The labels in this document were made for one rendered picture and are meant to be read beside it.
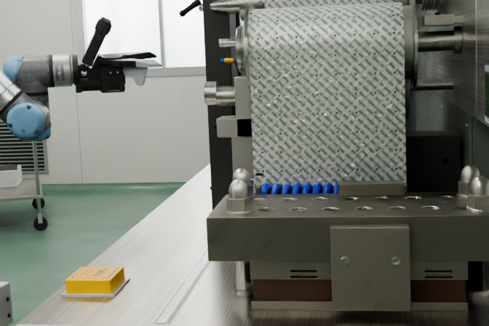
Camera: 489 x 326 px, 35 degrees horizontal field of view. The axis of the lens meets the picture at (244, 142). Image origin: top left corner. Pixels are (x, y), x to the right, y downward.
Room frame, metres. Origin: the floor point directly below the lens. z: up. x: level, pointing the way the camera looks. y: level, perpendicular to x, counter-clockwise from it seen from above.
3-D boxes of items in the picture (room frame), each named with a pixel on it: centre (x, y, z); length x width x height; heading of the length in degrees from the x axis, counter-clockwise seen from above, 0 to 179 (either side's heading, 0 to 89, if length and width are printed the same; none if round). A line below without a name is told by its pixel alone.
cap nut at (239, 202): (1.04, 0.01, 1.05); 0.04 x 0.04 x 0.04
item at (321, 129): (1.19, -0.13, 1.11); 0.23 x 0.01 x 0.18; 82
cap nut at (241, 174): (1.14, 0.01, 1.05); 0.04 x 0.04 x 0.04
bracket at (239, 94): (1.31, 0.01, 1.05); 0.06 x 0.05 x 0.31; 82
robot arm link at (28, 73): (1.78, 0.49, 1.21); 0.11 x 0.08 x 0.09; 100
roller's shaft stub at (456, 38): (1.22, -0.31, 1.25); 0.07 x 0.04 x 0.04; 82
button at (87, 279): (1.14, 0.23, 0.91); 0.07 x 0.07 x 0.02; 82
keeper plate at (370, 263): (0.97, -0.16, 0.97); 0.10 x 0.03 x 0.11; 82
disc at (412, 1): (1.23, -0.27, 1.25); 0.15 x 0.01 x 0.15; 172
